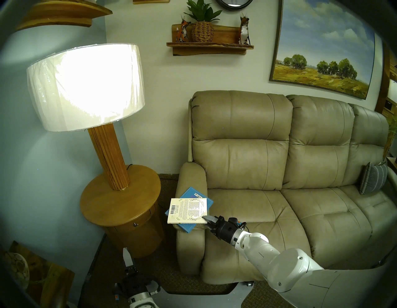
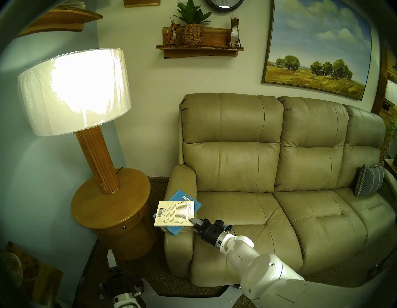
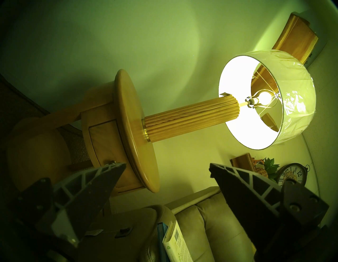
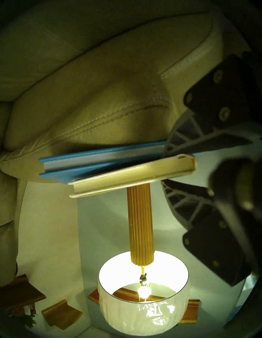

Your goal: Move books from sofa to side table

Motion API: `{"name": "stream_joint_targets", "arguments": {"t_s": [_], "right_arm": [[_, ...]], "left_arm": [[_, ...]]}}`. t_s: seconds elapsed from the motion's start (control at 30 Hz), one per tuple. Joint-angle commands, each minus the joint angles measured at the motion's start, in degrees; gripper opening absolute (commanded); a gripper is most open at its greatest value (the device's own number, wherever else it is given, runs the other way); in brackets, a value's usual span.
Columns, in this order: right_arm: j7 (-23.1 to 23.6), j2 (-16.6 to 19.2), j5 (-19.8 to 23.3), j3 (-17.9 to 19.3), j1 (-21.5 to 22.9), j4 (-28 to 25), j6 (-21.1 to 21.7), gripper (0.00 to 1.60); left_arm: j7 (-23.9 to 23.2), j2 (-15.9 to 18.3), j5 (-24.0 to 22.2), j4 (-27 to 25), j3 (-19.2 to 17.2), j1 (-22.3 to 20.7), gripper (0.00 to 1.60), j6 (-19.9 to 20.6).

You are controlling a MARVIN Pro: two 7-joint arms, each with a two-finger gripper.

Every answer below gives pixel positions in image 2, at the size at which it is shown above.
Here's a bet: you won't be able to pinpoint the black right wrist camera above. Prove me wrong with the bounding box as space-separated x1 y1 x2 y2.
215 220 234 234

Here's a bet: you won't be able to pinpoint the ribbed wooden lamp base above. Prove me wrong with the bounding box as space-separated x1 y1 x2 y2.
75 126 121 194

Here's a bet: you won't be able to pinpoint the tall green houseplant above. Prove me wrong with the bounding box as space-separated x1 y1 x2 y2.
379 118 397 166

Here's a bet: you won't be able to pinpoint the wood slice decor panel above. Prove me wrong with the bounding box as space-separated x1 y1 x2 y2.
0 242 64 306

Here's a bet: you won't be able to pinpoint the beige leather sofa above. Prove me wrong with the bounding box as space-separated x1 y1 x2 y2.
164 93 397 288

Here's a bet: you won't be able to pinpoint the round wooden side table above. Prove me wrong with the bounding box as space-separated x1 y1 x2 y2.
71 168 157 261

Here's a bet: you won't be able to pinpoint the wooden cabinet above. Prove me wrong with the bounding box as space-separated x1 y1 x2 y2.
371 47 397 174

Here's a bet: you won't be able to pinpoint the grey striped pillow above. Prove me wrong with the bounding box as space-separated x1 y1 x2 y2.
354 164 385 198

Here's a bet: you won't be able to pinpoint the live edge wooden wall shelf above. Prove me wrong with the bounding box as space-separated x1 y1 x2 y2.
156 26 244 59

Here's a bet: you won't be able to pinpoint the white drum lamp shade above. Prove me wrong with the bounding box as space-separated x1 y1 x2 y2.
17 48 132 137

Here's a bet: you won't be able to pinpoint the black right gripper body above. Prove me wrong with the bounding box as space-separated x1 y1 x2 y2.
195 219 225 247

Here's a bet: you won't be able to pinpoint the pale stacked books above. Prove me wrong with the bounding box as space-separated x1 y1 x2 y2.
59 0 88 10

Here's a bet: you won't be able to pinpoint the round dark wall clock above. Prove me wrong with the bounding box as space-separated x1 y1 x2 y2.
204 0 245 13

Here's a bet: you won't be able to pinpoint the wooden corner shelf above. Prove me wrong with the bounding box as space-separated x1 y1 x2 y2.
17 6 103 38

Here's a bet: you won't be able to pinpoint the cream paperback book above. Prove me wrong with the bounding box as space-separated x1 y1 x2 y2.
154 201 195 227

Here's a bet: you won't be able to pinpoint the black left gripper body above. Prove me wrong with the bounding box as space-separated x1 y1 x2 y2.
104 271 145 297

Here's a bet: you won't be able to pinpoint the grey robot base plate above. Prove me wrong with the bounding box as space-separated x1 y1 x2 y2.
136 278 248 308

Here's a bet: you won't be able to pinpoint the framed landscape painting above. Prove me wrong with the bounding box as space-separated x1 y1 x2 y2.
261 0 372 101

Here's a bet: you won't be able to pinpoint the small wooden wall block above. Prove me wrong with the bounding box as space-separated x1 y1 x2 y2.
123 0 161 8

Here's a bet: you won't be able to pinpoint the green plant in woven basket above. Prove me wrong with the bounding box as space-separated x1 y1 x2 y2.
174 0 213 45

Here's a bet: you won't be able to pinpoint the blue hardcover book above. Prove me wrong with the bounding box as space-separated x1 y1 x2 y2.
152 190 202 236

